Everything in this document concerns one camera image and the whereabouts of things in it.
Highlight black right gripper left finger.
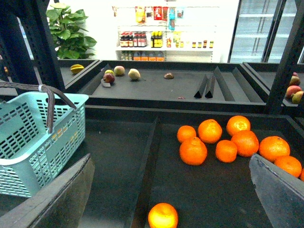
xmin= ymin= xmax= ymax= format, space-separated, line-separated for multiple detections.
xmin=0 ymin=154 xmax=95 ymax=228

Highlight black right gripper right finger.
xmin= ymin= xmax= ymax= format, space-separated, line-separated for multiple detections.
xmin=249 ymin=154 xmax=304 ymax=228

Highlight light blue plastic basket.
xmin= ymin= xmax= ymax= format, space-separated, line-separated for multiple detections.
xmin=0 ymin=92 xmax=88 ymax=198

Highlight brown basket handle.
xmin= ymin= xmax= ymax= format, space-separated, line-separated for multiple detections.
xmin=0 ymin=82 xmax=76 ymax=133

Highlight large orange tangerine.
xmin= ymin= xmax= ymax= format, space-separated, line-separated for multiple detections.
xmin=179 ymin=137 xmax=208 ymax=166

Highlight orange tangerine front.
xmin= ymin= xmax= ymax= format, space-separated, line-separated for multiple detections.
xmin=148 ymin=203 xmax=179 ymax=228

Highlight white zip tie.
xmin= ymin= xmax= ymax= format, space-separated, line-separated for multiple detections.
xmin=38 ymin=84 xmax=46 ymax=93

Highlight black display tray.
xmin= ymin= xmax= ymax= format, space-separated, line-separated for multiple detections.
xmin=79 ymin=60 xmax=269 ymax=105

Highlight green potted plant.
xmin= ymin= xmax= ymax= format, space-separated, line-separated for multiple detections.
xmin=46 ymin=2 xmax=97 ymax=59

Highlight white grocery shelf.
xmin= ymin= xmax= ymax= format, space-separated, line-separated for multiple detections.
xmin=112 ymin=2 xmax=219 ymax=63

